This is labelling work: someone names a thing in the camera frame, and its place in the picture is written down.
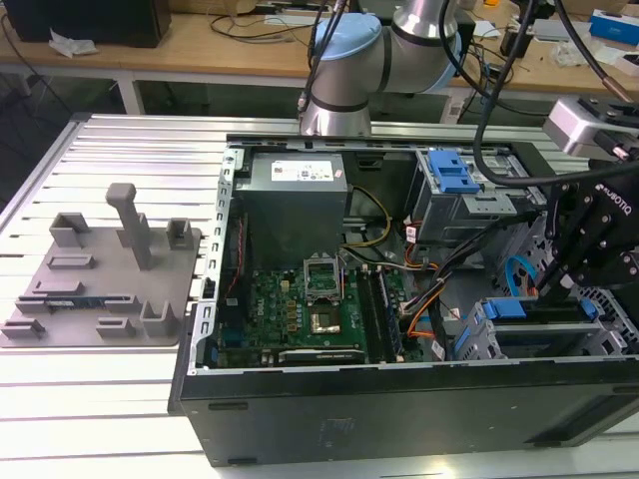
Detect small black box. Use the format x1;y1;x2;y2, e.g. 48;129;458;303
500;27;533;57

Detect orange power wire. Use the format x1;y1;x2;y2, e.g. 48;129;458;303
405;293;436;341

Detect metal CPU socket cover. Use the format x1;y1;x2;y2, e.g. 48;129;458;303
303;256;343;303

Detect black robot tool cable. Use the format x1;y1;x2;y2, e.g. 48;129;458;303
438;0;635;190

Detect grey parts rack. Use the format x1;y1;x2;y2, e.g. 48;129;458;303
0;183;206;349

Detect wooden desk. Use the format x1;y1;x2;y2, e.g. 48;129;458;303
0;0;639;117

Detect grey optical drive cage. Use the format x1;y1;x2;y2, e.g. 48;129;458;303
407;148;546;245

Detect CPU socket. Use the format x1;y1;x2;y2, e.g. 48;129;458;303
308;308;344;335

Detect RAM stick in slot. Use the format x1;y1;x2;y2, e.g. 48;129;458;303
376;268;404;356

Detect black hanging cables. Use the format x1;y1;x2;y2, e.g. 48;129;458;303
297;0;348;119

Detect black open PC case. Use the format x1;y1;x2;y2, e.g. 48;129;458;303
167;130;639;468

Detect grey power supply unit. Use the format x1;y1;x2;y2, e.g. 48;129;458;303
234;151;349;268

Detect grey metal disk bay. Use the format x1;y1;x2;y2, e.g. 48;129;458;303
451;271;639;360

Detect hard disk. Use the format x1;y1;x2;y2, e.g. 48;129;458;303
481;295;600;331

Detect yellow black wire bundle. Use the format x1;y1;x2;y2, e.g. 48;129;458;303
339;185;393;249

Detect black graphics card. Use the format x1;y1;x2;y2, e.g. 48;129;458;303
277;347;365;367

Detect black RAM slot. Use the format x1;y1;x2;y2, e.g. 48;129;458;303
356;268;385;363

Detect green motherboard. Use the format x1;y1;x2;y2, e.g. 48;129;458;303
217;266;418;368

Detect crumpled white wrapping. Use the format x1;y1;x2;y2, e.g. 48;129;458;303
48;28;99;57

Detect red thin wire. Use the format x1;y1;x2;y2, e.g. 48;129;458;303
222;212;250;300

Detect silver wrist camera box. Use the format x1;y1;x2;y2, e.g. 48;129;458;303
542;96;639;162

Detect large black box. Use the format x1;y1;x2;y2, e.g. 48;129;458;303
2;0;172;49

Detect black cable with copper sleeve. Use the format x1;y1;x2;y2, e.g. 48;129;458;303
552;0;634;102

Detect blue white carton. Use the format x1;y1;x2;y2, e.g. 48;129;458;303
588;8;639;46

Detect blue plastic drive latch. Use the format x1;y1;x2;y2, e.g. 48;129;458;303
427;151;481;195

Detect black sleeved cable bundle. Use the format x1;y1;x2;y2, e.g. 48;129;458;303
401;214;545;313

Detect clear plastic bag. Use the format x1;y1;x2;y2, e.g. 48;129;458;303
551;40;608;67

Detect RAM stick on rack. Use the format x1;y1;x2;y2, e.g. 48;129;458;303
44;297;106;308

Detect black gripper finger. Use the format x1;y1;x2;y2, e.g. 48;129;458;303
547;238;631;306
535;181;583;301

